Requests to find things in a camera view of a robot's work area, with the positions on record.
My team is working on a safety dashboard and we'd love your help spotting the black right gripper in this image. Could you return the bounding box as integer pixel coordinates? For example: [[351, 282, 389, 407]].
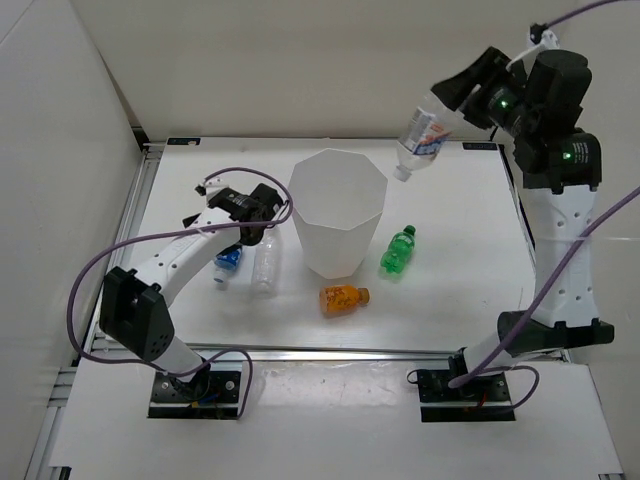
[[429, 47, 535, 139]]

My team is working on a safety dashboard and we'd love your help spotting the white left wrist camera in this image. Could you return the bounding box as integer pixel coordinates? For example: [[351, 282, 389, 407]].
[[195, 177, 229, 202]]

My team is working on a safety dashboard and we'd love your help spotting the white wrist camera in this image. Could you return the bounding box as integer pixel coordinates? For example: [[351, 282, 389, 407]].
[[527, 23, 560, 51], [195, 177, 229, 202]]

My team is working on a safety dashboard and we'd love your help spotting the green plastic soda bottle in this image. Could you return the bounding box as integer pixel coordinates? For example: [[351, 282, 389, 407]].
[[380, 225, 416, 276]]

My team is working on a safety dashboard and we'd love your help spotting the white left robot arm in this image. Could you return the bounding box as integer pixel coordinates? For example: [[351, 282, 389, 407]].
[[99, 183, 284, 400]]

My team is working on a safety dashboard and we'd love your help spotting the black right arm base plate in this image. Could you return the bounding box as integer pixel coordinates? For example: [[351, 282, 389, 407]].
[[407, 369, 515, 423]]

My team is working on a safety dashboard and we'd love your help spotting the orange plastic bottle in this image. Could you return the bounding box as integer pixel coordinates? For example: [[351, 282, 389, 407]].
[[319, 285, 370, 317]]

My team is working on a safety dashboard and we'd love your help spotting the blue label clear plastic bottle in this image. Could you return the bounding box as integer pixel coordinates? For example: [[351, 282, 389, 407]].
[[213, 246, 243, 290]]

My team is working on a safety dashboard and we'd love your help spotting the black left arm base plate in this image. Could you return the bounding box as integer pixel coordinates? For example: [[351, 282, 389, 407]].
[[147, 362, 243, 420]]

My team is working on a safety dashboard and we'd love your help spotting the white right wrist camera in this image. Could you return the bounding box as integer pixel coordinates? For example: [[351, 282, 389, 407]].
[[527, 23, 560, 51]]

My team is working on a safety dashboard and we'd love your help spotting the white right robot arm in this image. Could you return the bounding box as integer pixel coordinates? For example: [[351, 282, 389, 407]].
[[431, 47, 615, 400]]

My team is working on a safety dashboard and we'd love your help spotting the clear unlabelled plastic bottle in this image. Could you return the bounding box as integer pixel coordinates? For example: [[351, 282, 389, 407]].
[[251, 229, 282, 298]]

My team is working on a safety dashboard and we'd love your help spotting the white octagonal bin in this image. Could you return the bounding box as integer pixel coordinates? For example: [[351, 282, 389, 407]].
[[288, 149, 388, 279]]

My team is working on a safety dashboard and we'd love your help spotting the aluminium table edge rail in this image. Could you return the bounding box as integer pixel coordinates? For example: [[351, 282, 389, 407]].
[[74, 127, 571, 364]]

